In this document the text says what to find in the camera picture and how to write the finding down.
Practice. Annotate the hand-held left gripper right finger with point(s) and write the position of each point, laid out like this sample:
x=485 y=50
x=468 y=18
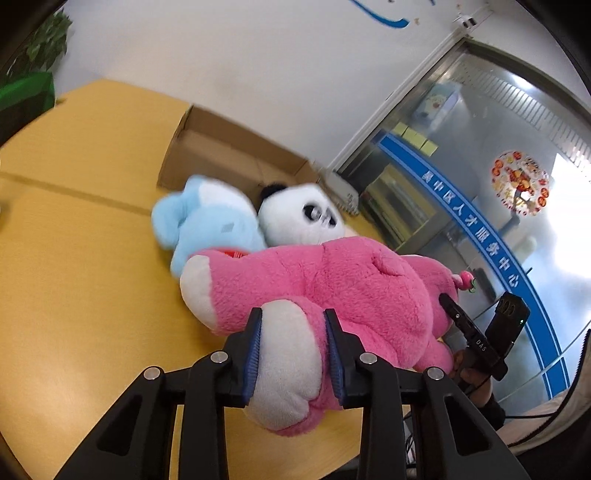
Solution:
x=333 y=357

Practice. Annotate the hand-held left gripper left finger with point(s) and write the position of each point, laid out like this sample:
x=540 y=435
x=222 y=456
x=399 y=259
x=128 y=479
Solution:
x=252 y=355

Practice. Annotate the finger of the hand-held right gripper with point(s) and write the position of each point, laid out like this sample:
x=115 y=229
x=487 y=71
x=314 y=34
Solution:
x=457 y=318

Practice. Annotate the pink plush toy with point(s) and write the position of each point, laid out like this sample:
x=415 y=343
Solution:
x=351 y=286

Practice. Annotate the person's right forearm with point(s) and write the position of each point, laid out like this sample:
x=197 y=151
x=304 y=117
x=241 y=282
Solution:
x=496 y=413

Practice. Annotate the wooden desktop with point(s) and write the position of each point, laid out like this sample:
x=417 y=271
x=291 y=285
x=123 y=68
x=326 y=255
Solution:
x=69 y=277

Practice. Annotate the person's right hand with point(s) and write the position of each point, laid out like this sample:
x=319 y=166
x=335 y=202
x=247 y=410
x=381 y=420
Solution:
x=473 y=378

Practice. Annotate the round red door sticker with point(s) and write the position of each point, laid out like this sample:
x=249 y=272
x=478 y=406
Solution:
x=521 y=182

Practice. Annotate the panda plush toy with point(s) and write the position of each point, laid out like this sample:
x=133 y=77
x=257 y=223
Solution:
x=286 y=217

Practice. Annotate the light blue plush toy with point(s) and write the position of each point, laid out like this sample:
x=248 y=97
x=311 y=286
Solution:
x=207 y=217

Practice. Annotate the white plastic device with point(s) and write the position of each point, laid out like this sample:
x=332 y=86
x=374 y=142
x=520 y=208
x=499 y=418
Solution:
x=342 y=190

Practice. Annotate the glass door with blue stripe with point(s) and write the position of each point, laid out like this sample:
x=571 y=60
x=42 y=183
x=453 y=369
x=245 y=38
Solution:
x=485 y=138

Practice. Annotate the yellow sticky notes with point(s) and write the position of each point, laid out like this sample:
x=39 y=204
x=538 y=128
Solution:
x=415 y=137

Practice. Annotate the open cardboard box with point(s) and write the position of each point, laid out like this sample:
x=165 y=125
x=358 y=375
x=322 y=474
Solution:
x=207 y=152

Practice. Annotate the green plant container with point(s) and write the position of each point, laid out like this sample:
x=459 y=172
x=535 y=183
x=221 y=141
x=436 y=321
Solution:
x=25 y=104

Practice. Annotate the green potted plant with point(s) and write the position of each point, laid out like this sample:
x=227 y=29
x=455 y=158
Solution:
x=44 y=41

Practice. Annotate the white security camera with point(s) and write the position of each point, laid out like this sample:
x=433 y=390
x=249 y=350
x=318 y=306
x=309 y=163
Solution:
x=465 y=21

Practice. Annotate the blue wall decal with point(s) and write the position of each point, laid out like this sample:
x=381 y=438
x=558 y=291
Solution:
x=383 y=17

